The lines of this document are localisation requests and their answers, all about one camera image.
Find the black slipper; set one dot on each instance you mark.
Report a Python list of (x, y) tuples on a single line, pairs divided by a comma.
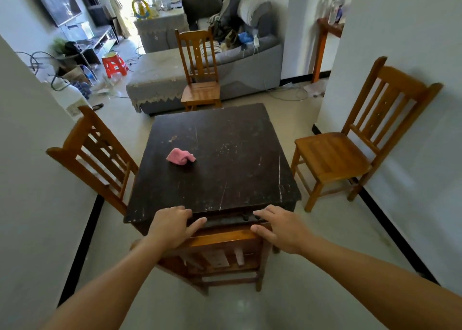
[(97, 106)]

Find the person's left hand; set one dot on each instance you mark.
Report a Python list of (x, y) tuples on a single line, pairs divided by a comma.
[(166, 228)]

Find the person's right thumb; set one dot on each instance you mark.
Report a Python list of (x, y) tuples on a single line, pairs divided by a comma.
[(260, 230)]

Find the dark wooden square table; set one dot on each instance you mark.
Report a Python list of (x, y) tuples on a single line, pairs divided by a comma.
[(223, 152)]

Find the wooden chair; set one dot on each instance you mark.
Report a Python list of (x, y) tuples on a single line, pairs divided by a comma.
[(200, 87), (97, 156), (223, 254), (335, 152)]

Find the beige curtain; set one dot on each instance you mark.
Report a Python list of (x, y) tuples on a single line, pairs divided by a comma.
[(115, 6)]

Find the black shelf unit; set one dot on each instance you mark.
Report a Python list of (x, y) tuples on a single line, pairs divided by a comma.
[(94, 6)]

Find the grey ottoman with lace cover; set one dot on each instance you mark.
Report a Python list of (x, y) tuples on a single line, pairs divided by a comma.
[(158, 31)]

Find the pink cloth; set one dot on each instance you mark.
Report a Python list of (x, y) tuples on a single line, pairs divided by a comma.
[(179, 156)]

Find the dark grey sofa cushion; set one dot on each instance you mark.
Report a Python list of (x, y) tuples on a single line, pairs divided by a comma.
[(200, 1)]

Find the person's right forearm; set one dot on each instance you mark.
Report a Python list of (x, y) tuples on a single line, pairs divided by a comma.
[(371, 286)]

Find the person's right hand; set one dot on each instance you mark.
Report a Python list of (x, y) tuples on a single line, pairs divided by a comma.
[(288, 230)]

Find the person's left thumb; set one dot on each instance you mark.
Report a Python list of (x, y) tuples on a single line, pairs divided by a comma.
[(196, 226)]

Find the white bottle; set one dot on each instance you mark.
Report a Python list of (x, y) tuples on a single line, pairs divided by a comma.
[(332, 11)]

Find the grey sofa with lace cover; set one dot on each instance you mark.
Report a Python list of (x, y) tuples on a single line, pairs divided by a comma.
[(245, 62)]

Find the reddish wooden side table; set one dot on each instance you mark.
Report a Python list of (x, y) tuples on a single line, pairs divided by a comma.
[(323, 33)]

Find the light grey sofa cushion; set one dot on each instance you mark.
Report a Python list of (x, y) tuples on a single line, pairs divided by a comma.
[(252, 10)]

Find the glass television stand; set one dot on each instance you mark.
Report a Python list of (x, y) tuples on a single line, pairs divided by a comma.
[(92, 46)]

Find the white cabinet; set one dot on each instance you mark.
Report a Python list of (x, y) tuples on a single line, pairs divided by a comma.
[(68, 98)]

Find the red plastic stool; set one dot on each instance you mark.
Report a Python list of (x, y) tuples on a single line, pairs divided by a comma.
[(114, 65)]

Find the person's left forearm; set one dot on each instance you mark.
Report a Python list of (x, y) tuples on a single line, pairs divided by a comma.
[(115, 286)]

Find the blue cloth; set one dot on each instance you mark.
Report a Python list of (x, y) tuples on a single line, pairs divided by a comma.
[(245, 37)]

